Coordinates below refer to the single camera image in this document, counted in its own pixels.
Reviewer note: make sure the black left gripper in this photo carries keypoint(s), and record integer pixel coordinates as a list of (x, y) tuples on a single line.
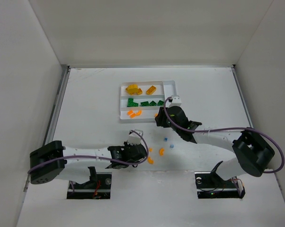
[(138, 151)]

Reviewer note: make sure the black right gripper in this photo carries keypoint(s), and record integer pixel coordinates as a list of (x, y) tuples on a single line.
[(162, 117)]

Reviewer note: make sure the green square lego brick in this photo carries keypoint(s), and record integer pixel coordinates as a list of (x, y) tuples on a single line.
[(152, 103)]

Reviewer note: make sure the green long lego brick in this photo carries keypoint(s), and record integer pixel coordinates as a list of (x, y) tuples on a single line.
[(145, 103)]

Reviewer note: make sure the yellow square lego brick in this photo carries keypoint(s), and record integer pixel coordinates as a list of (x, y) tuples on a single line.
[(139, 91)]

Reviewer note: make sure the orange round figure piece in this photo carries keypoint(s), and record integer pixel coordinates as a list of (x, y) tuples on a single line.
[(132, 89)]

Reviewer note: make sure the yellow long lego brick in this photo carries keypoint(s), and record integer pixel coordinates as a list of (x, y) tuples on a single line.
[(151, 90)]

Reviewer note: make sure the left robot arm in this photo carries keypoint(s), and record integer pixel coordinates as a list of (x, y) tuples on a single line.
[(54, 161)]

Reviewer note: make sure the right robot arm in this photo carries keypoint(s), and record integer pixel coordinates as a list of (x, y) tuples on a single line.
[(252, 152)]

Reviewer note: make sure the white divided sorting tray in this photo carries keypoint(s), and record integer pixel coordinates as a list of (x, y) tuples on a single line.
[(163, 91)]

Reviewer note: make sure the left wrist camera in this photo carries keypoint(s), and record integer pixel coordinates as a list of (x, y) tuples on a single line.
[(134, 137)]

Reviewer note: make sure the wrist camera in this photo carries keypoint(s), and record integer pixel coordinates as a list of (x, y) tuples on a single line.
[(134, 137), (174, 101)]

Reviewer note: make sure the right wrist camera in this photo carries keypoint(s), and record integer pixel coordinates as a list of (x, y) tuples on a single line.
[(174, 101)]

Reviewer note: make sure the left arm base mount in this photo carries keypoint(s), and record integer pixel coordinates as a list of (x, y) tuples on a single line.
[(98, 187)]

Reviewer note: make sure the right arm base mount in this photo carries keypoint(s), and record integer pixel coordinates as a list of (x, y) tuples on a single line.
[(209, 185)]

